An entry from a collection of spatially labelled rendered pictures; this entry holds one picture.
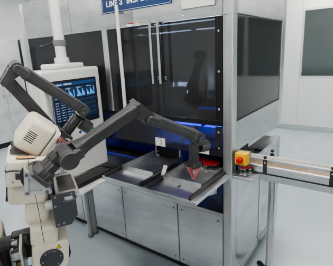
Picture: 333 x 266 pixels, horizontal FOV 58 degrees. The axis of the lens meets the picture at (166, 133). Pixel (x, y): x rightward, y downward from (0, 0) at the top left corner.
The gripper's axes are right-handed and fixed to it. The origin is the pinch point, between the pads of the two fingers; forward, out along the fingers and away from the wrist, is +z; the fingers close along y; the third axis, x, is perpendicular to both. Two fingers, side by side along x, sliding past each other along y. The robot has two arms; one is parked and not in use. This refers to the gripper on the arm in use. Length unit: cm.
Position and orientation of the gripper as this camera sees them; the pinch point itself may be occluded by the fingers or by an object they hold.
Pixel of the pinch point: (193, 178)
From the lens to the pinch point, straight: 171.4
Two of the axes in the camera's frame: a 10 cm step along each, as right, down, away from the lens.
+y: 6.0, -1.2, 7.9
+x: -8.0, -1.1, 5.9
